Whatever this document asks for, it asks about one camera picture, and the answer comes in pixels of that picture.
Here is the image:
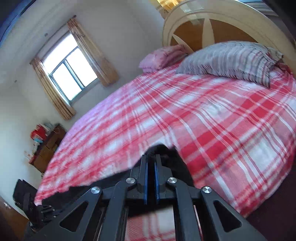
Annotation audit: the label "left beige curtain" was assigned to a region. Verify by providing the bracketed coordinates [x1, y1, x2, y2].
[30, 57, 76, 121]

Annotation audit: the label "red gift bag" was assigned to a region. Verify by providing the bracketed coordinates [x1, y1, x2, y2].
[30, 125, 47, 141]

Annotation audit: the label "right beige curtain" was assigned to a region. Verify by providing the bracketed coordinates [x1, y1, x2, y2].
[67, 18, 119, 86]

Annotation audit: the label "black bag on floor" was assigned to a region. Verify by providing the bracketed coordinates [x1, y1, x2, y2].
[13, 179, 37, 209]

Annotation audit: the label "red white plaid bedsheet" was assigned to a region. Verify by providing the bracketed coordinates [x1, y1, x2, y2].
[34, 64, 295, 240]

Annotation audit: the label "cream wooden headboard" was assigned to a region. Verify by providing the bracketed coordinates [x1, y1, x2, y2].
[162, 1, 295, 71]

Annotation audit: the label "beige curtain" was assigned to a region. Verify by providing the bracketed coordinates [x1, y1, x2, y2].
[30, 57, 76, 121]
[67, 18, 119, 86]

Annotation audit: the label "grey striped pillow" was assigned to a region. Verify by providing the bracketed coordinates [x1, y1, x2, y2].
[176, 41, 283, 88]

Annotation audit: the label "window with grey frame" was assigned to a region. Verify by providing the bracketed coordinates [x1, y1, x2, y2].
[42, 32, 98, 104]

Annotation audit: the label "brown wooden desk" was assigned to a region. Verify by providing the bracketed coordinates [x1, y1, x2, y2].
[29, 124, 66, 174]

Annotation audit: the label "brown wooden door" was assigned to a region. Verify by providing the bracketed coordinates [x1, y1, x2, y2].
[1, 197, 29, 240]

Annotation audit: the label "pink folded blanket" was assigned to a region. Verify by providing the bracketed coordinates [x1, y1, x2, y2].
[138, 45, 188, 73]

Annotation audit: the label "black pants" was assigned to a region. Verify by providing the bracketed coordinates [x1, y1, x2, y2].
[42, 144, 194, 216]

